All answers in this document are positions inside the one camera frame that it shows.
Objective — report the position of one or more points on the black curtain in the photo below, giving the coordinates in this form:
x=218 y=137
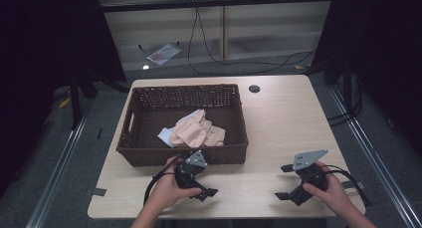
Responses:
x=381 y=55
x=49 y=55

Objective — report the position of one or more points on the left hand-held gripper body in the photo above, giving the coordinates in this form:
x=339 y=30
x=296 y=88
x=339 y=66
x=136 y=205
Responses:
x=189 y=171

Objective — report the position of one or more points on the black metal stand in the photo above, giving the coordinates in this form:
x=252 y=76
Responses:
x=75 y=98
x=347 y=88

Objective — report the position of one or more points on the yellow tape piece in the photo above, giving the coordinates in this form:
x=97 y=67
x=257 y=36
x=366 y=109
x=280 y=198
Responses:
x=64 y=102

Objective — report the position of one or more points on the metal floor rail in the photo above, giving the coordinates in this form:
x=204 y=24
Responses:
x=375 y=161
x=57 y=175

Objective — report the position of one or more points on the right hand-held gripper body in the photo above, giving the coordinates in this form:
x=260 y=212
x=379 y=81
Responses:
x=310 y=175

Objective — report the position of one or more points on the black horizontal bar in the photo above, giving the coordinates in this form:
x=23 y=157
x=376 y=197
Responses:
x=215 y=2

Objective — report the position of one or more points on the peach cloth garment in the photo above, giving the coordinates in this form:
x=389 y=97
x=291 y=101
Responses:
x=196 y=132

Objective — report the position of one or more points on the brown wicker basket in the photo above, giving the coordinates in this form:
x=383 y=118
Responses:
x=156 y=115

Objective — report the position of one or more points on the person's right hand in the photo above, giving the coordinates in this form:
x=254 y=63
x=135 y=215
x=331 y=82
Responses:
x=328 y=191

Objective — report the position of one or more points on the person's left hand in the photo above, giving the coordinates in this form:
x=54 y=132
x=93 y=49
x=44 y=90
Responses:
x=169 y=187

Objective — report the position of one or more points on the small black tape piece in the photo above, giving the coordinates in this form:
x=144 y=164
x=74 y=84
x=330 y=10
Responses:
x=99 y=132

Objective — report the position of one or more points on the paper sheet on floor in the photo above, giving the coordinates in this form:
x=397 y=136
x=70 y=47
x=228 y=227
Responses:
x=164 y=53

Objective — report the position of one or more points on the white cloth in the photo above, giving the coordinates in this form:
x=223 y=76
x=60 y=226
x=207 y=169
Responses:
x=166 y=135

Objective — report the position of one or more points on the grey tape strip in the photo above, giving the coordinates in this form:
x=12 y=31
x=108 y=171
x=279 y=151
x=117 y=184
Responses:
x=353 y=184
x=98 y=191

